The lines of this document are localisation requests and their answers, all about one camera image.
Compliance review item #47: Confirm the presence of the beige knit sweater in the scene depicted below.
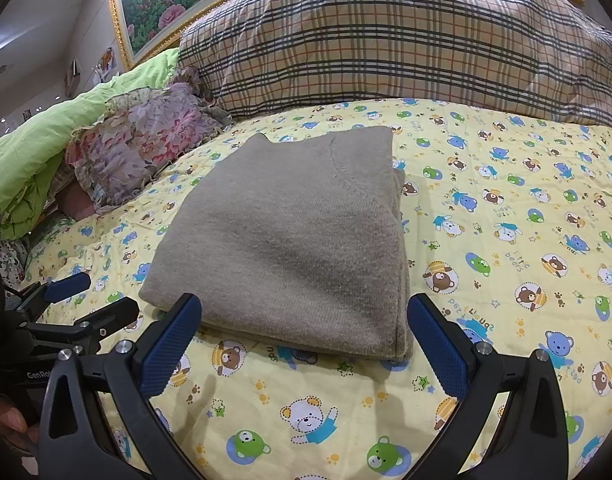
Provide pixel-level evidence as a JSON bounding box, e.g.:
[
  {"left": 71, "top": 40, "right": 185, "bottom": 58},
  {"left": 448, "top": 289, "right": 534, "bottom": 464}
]
[{"left": 138, "top": 126, "right": 414, "bottom": 361}]

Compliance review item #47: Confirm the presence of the framed landscape painting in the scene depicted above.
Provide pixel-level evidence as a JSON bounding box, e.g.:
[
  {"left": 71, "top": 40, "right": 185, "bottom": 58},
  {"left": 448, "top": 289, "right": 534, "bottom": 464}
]
[{"left": 105, "top": 0, "right": 584, "bottom": 68}]

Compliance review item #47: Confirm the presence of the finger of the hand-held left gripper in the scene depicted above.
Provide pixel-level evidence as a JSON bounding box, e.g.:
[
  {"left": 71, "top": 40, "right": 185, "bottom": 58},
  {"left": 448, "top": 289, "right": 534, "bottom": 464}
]
[
  {"left": 6, "top": 271, "right": 92, "bottom": 321},
  {"left": 26, "top": 296, "right": 139, "bottom": 358}
]

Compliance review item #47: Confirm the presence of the yellow bear-print blanket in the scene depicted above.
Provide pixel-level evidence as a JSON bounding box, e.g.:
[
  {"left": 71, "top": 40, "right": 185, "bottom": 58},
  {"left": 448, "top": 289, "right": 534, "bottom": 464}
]
[{"left": 16, "top": 97, "right": 612, "bottom": 480}]

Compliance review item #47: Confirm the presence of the person's left hand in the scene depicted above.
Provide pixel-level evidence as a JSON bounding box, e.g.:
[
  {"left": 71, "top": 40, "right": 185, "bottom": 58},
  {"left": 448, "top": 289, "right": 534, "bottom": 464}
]
[{"left": 0, "top": 392, "right": 41, "bottom": 461}]

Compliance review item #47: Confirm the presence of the green quilt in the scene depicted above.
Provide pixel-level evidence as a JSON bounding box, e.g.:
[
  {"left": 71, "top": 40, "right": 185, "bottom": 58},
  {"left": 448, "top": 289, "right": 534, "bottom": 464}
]
[{"left": 0, "top": 47, "right": 182, "bottom": 241}]

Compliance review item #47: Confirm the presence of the pink cushion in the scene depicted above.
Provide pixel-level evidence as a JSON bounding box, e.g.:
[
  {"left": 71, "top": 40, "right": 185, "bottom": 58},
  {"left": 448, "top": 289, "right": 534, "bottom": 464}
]
[{"left": 58, "top": 180, "right": 99, "bottom": 222}]

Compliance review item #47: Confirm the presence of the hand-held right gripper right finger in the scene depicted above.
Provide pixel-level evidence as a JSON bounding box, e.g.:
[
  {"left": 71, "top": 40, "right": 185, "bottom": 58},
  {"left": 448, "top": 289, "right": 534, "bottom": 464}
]
[{"left": 401, "top": 292, "right": 572, "bottom": 480}]

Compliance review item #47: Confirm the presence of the floral ruffled pillow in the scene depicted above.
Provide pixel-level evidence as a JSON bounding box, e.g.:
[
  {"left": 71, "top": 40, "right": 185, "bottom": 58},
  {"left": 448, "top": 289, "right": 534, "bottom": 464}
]
[{"left": 63, "top": 67, "right": 234, "bottom": 216}]

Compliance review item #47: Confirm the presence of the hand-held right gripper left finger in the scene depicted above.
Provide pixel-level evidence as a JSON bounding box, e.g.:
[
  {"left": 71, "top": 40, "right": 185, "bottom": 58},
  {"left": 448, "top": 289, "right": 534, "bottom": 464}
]
[{"left": 36, "top": 292, "right": 207, "bottom": 480}]

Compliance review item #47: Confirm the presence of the plaid beige pillow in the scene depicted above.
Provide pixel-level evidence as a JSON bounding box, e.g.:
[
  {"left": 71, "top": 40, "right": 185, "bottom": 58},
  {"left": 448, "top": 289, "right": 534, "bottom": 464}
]
[{"left": 178, "top": 0, "right": 612, "bottom": 128}]

